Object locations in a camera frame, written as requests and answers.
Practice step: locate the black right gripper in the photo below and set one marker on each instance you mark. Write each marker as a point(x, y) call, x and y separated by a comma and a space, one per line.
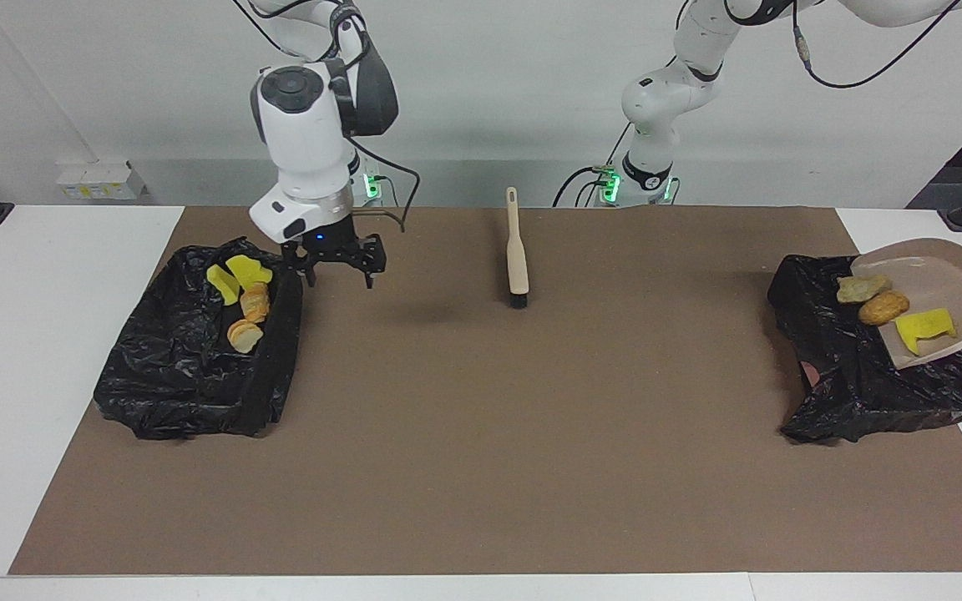
point(326, 246)

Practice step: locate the beige hand brush black bristles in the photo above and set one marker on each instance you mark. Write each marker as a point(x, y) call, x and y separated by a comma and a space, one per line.
point(517, 259)

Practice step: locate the notched yellow sponge piece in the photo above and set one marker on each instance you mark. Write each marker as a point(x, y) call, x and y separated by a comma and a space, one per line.
point(925, 327)

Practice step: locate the beige plastic dustpan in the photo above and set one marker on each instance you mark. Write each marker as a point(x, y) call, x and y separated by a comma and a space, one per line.
point(961, 275)

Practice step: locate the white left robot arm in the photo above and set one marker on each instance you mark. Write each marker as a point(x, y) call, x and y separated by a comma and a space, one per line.
point(665, 100)

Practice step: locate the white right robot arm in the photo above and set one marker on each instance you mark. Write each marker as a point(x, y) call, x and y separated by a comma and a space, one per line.
point(306, 142)

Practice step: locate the black trash bag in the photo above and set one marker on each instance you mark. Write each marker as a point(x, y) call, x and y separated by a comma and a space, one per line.
point(189, 376)
point(865, 401)

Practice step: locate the brown table mat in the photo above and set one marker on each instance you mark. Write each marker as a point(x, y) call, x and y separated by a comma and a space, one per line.
point(414, 517)

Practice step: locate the white wall power strip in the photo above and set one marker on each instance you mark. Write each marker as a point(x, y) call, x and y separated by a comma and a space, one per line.
point(93, 184)

